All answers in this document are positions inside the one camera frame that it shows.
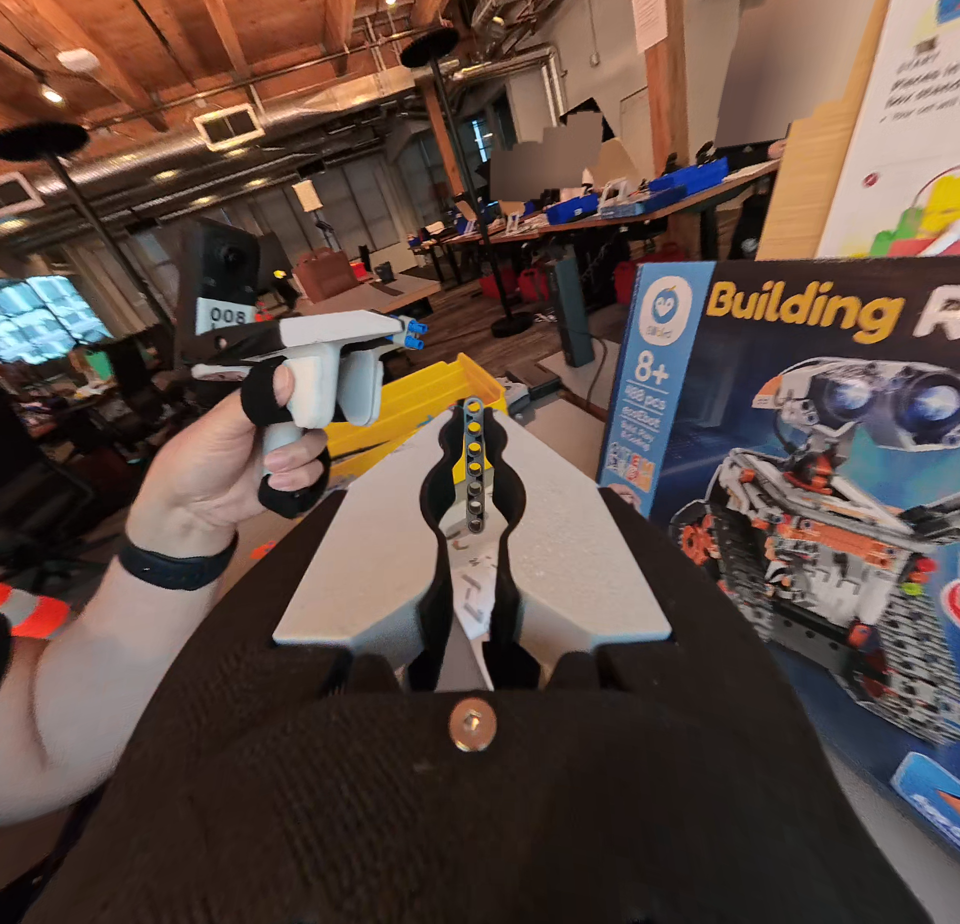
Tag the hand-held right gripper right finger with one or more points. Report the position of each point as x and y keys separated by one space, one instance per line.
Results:
x=585 y=564

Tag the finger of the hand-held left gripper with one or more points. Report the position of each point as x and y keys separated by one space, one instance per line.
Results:
x=364 y=384
x=315 y=384

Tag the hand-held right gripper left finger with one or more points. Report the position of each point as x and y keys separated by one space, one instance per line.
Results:
x=360 y=564

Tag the blue technic pins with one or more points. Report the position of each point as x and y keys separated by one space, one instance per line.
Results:
x=415 y=334

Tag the grey technic beam yellow pins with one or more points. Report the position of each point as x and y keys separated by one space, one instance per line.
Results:
x=474 y=489

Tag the person's left forearm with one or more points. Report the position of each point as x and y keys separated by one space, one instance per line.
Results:
x=75 y=684

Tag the grey desk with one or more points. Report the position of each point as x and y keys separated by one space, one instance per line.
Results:
x=570 y=437

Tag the person's left hand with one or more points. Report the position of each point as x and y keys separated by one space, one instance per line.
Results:
x=195 y=482

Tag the yellow plastic bin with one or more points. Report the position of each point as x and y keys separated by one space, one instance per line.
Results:
x=420 y=399

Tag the brown bag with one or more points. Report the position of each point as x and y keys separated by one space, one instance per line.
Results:
x=326 y=276

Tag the small printed instruction sheet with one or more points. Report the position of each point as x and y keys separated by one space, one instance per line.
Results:
x=469 y=602

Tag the white ceiling vent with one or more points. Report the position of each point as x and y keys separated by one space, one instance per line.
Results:
x=229 y=126

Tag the red canister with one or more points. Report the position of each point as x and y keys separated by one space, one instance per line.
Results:
x=534 y=285
x=499 y=287

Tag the black battery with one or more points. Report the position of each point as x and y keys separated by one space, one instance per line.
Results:
x=536 y=382

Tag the large display screen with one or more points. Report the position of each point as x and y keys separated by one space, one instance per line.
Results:
x=45 y=317

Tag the black wristband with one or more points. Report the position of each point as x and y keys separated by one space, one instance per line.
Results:
x=172 y=568

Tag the black floor lamp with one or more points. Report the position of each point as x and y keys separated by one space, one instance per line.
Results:
x=45 y=141
x=465 y=189

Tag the dark computer tower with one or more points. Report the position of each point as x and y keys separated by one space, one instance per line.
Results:
x=574 y=317

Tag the long wooden workbench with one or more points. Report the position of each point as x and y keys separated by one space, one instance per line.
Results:
x=600 y=227

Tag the blue robot kit box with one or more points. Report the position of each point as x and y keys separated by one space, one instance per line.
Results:
x=750 y=324

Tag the rounded wooden board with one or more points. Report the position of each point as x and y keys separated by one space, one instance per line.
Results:
x=810 y=189

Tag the white paper notice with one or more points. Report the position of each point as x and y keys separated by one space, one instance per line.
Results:
x=649 y=9

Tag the large printed instruction sheet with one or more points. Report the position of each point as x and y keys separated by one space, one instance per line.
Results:
x=900 y=152

